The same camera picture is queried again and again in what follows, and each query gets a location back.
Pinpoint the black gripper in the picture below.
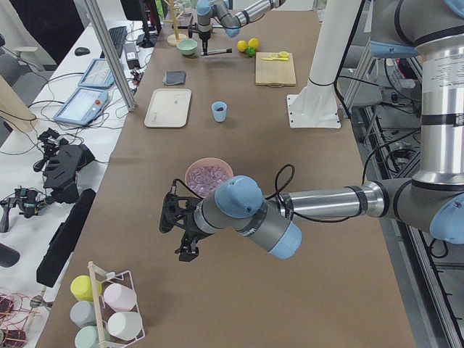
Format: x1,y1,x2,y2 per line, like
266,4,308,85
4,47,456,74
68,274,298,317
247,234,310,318
159,193,210,262
188,22,213,54

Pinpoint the steel muddler stick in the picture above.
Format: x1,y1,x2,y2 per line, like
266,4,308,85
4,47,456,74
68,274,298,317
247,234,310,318
201,48,233,57

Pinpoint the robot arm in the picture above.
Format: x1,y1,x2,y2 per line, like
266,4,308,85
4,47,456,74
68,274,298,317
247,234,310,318
188,0,286,57
159,1,463,262

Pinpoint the pink bowl of ice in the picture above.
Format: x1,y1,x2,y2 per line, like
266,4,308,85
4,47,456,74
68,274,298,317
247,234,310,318
185,157,233,197

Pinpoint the light blue plastic cup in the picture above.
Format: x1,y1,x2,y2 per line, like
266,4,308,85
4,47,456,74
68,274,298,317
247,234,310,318
211,101,227,123

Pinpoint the pink cup in rack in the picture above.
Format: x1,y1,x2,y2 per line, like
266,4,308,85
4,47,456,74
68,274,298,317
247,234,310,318
103,283,137,312

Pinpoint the white cup in rack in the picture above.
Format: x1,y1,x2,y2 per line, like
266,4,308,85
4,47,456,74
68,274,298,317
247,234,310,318
107,312,143,341

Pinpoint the white cup rack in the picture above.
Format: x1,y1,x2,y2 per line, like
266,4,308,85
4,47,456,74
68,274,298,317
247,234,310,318
88,261,146,347

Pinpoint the yellow cup in rack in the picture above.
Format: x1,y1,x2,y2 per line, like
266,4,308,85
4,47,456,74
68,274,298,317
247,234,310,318
70,275,94,302

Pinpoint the grey cup in rack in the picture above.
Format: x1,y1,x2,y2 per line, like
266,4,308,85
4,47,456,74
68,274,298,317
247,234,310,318
70,301,96,328

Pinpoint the green cup in rack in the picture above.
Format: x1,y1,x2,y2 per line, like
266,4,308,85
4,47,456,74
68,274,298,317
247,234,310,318
74,326,99,348

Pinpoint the mint green bowl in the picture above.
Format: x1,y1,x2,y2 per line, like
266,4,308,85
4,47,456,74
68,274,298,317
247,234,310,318
176,38,198,57

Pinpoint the black metal glass rack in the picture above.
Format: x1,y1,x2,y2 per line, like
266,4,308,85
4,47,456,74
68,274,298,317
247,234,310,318
164,14,194,29

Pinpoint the wooden glass stand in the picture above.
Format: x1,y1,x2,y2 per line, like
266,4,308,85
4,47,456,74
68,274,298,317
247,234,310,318
164,0,188,46

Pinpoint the yellow lemon outer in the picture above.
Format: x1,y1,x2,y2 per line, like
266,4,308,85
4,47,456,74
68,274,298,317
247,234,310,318
236,40,248,52

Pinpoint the green lime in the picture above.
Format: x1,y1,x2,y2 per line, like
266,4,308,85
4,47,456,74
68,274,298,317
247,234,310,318
246,47,256,57

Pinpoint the yellow lemon near board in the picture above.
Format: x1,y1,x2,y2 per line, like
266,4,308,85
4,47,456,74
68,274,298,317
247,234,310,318
247,38,260,50

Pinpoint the grey folded cloth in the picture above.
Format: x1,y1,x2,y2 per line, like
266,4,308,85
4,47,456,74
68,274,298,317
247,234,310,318
162,70,186,86

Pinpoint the black monitor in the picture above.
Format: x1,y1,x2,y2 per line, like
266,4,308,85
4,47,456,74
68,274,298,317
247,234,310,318
120,0,162,49

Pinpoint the yellow plastic knife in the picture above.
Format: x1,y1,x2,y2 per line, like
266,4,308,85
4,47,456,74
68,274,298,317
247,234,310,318
260,56,289,61

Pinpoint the wooden cutting board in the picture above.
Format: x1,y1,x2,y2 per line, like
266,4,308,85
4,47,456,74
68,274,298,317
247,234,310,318
255,52,297,87

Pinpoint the cream rabbit tray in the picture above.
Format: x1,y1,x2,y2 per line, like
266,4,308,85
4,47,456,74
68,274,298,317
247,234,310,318
144,88,191,128

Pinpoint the black keyboard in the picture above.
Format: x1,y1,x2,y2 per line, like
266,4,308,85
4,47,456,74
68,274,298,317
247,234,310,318
108,26,127,58

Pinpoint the teach pendant far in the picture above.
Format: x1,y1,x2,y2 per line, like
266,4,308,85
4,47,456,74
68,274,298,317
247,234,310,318
78,58,115,89

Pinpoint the teach pendant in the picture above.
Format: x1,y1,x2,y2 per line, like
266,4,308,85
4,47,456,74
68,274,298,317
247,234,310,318
54,88,109,125
78,58,115,89

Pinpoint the black computer mouse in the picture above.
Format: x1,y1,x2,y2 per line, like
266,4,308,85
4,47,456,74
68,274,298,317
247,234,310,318
74,47,91,57

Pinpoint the long black box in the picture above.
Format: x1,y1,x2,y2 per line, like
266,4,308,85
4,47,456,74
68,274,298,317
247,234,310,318
36,188,96,288

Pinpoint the teach pendant near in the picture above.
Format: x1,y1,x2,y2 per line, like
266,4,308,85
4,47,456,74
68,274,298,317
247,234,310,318
54,88,109,125

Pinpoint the aluminium frame post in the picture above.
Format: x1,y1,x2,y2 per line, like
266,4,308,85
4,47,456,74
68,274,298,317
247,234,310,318
83,0,136,112

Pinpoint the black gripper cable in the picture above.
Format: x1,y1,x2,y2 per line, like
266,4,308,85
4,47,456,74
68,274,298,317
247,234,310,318
170,163,360,223

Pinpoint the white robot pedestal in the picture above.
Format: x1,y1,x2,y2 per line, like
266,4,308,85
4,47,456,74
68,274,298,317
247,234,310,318
287,0,363,128

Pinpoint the copper wire bottle rack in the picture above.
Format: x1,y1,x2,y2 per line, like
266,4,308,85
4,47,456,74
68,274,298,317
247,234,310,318
1,293,36,347

